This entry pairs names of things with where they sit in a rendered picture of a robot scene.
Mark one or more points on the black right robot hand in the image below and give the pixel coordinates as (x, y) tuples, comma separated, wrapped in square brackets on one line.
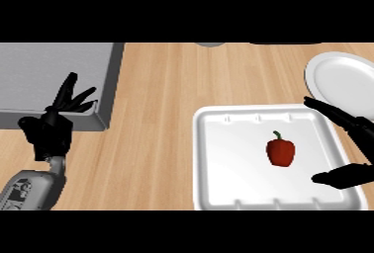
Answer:
[(350, 148)]

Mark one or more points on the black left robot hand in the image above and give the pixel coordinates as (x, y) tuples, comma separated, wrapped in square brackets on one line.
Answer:
[(49, 133)]

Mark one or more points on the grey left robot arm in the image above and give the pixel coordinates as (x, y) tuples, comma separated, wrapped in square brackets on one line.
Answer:
[(29, 191)]

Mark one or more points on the red bell pepper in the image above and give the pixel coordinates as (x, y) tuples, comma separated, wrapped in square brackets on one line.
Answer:
[(281, 152)]

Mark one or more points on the white foam tray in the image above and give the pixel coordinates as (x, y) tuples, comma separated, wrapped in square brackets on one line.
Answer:
[(272, 158)]

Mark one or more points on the white plate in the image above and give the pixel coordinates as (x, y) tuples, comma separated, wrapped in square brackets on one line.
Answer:
[(343, 82)]

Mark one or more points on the grey box appliance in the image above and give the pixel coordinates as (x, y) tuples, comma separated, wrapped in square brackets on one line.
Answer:
[(53, 82)]

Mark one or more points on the grey round object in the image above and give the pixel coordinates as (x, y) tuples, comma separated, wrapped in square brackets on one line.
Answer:
[(210, 44)]

